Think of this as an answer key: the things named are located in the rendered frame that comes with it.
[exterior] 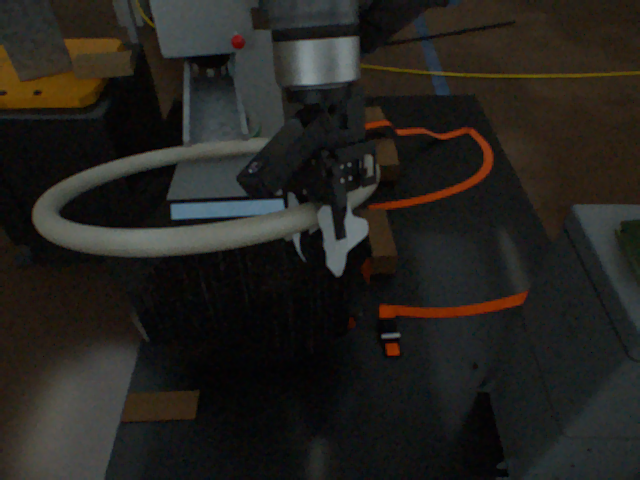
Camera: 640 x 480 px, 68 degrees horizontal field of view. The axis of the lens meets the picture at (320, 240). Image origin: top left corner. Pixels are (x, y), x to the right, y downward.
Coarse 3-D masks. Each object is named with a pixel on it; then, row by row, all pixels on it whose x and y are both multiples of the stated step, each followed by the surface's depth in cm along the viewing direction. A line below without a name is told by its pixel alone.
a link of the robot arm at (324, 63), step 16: (288, 48) 46; (304, 48) 45; (320, 48) 45; (336, 48) 45; (352, 48) 47; (288, 64) 46; (304, 64) 46; (320, 64) 46; (336, 64) 46; (352, 64) 47; (288, 80) 47; (304, 80) 46; (320, 80) 46; (336, 80) 46; (352, 80) 48
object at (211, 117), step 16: (192, 64) 122; (192, 80) 115; (208, 80) 116; (224, 80) 116; (192, 96) 108; (208, 96) 110; (224, 96) 110; (240, 96) 101; (192, 112) 103; (208, 112) 105; (224, 112) 105; (240, 112) 96; (192, 128) 98; (208, 128) 100; (224, 128) 100; (240, 128) 100; (192, 160) 92
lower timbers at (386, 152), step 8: (368, 112) 286; (376, 112) 286; (368, 120) 280; (376, 120) 280; (376, 128) 283; (384, 128) 284; (384, 144) 260; (392, 144) 260; (384, 152) 255; (392, 152) 255; (384, 160) 250; (392, 160) 250; (384, 168) 248; (392, 168) 248; (384, 176) 252; (392, 176) 252
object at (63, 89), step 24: (0, 48) 192; (72, 48) 192; (96, 48) 192; (120, 48) 194; (0, 72) 178; (72, 72) 178; (0, 96) 165; (24, 96) 165; (48, 96) 165; (72, 96) 165; (96, 96) 170
